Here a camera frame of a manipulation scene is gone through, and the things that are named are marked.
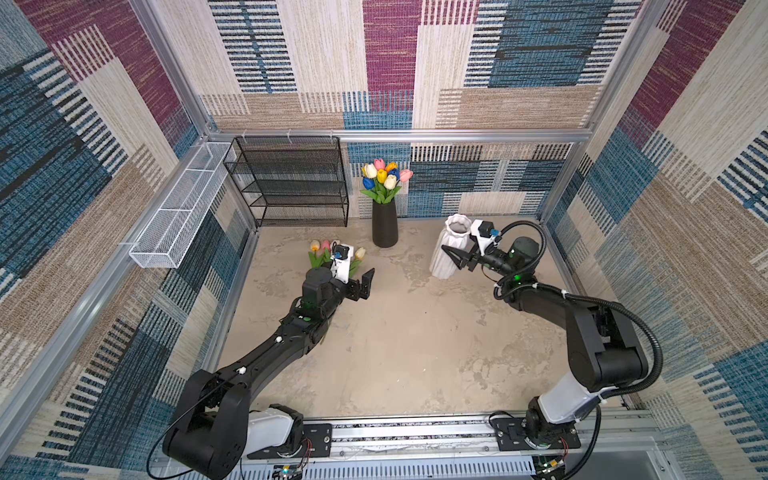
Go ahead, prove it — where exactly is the white mesh wall basket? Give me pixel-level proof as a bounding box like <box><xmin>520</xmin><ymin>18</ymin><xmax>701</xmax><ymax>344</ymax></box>
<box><xmin>129</xmin><ymin>142</ymin><xmax>230</xmax><ymax>269</ymax></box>

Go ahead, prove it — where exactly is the white ribbed vase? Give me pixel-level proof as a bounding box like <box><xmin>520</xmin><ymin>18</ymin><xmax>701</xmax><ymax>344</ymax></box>
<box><xmin>428</xmin><ymin>214</ymin><xmax>474</xmax><ymax>280</ymax></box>

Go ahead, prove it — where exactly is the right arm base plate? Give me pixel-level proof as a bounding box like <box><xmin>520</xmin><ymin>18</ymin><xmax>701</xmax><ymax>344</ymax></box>
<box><xmin>488</xmin><ymin>415</ymin><xmax>582</xmax><ymax>452</ymax></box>

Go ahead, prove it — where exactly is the black tapered vase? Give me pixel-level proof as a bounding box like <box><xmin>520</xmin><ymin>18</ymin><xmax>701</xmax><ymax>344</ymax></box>
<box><xmin>371</xmin><ymin>200</ymin><xmax>399</xmax><ymax>248</ymax></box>

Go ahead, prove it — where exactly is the white tulip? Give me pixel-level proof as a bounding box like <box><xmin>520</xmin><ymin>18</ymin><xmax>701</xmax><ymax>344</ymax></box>
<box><xmin>361</xmin><ymin>163</ymin><xmax>385</xmax><ymax>204</ymax></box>
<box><xmin>383</xmin><ymin>175</ymin><xmax>399</xmax><ymax>204</ymax></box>

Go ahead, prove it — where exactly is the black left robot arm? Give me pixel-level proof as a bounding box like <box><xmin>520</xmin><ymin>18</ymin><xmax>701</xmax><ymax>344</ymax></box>
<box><xmin>156</xmin><ymin>267</ymin><xmax>375</xmax><ymax>479</ymax></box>

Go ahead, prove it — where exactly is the black wire shelf rack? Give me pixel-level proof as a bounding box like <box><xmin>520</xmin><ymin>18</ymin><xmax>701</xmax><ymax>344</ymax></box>
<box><xmin>224</xmin><ymin>136</ymin><xmax>349</xmax><ymax>227</ymax></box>

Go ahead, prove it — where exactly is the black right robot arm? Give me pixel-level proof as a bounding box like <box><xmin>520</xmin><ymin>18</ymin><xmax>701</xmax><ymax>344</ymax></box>
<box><xmin>441</xmin><ymin>237</ymin><xmax>663</xmax><ymax>448</ymax></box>

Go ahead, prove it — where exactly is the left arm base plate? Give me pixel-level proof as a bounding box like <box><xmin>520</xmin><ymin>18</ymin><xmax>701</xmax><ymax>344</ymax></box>
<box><xmin>245</xmin><ymin>423</ymin><xmax>333</xmax><ymax>460</ymax></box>

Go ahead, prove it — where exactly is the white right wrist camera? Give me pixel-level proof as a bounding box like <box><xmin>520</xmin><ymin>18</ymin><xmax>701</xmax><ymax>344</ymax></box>
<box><xmin>470</xmin><ymin>219</ymin><xmax>500</xmax><ymax>256</ymax></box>

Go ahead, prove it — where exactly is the pink tulip on table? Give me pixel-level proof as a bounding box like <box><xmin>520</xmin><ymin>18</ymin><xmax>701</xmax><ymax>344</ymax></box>
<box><xmin>321</xmin><ymin>240</ymin><xmax>331</xmax><ymax>263</ymax></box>

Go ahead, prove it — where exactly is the aluminium front rail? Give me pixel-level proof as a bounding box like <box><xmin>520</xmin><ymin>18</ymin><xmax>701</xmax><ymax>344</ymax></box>
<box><xmin>155</xmin><ymin>410</ymin><xmax>601</xmax><ymax>469</ymax></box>

